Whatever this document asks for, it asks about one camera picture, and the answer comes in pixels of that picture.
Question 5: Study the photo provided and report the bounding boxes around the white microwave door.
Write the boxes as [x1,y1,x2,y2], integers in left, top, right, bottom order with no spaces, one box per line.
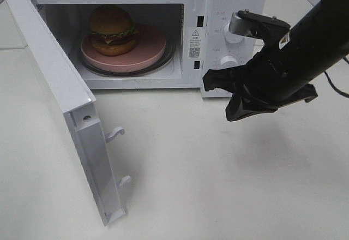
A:
[5,0,131,225]

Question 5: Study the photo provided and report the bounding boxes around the white warning label sticker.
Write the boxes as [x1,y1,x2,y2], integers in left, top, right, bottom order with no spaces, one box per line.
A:
[187,27,204,59]

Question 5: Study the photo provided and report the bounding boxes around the white microwave oven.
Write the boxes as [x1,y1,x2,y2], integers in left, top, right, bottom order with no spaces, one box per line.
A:
[36,0,265,93]

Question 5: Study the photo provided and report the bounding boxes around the pink round plate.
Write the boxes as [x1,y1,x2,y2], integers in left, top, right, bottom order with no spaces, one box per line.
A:
[81,24,166,73]

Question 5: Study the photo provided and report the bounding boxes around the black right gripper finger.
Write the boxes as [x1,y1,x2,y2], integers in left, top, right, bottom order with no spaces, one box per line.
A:
[202,65,246,92]
[225,94,275,122]

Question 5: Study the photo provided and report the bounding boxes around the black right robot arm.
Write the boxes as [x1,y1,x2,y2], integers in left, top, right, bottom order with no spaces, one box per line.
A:
[203,0,348,121]

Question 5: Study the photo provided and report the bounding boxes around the burger with lettuce and cheese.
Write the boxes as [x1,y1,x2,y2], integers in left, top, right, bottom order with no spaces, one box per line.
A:
[89,4,138,56]

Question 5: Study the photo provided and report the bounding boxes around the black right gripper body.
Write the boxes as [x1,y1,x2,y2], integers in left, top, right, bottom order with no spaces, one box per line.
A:
[239,49,318,111]

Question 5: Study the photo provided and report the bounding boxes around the white microwave knob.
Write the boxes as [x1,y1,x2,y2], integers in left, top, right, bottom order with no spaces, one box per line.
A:
[219,56,238,69]
[224,23,244,44]

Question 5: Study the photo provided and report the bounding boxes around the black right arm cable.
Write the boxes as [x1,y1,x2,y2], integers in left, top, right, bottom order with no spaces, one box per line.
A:
[323,56,349,98]

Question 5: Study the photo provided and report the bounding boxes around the glass microwave turntable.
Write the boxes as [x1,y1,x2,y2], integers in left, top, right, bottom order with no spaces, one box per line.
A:
[78,44,176,77]

